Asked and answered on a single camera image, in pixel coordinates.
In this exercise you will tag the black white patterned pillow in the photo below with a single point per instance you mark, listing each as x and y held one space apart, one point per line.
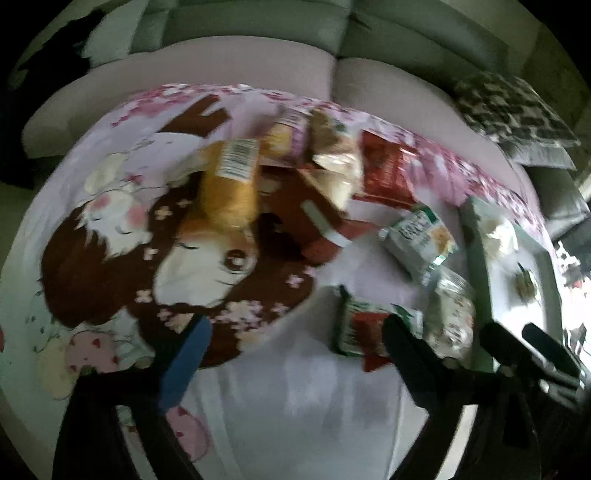
512 108

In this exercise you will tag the white crumpled packet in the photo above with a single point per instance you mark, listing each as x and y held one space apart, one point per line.
501 233

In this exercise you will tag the small dark item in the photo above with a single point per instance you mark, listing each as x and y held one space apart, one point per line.
526 284

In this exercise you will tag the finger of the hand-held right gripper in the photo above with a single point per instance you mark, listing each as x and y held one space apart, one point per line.
505 346
549 348

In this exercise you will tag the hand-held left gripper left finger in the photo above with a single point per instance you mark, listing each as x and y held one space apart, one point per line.
184 364

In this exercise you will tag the red green snack packet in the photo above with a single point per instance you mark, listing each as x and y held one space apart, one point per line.
360 327

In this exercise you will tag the beige snack packet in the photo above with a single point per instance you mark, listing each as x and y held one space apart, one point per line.
332 147

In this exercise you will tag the pink sofa seat cushion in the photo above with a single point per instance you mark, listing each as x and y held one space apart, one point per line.
184 64
392 87

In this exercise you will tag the dark red snack packet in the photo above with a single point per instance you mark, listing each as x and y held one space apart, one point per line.
295 207

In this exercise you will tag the printed blanket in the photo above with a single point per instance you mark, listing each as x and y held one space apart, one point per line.
300 392

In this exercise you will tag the green white snack packet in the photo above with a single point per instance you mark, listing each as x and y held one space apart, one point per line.
415 240

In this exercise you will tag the yellow bread packet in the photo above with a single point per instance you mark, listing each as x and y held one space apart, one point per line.
226 198

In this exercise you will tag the purple snack packet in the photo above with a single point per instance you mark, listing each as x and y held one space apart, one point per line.
286 138

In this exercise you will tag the grey pillow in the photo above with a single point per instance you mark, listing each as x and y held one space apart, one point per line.
545 157

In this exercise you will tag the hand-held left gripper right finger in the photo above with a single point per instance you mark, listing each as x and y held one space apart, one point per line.
408 357

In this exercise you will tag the dark cloth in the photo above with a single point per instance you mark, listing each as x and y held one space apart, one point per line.
60 41

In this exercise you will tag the grey green sofa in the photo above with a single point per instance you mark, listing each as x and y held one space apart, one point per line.
258 27

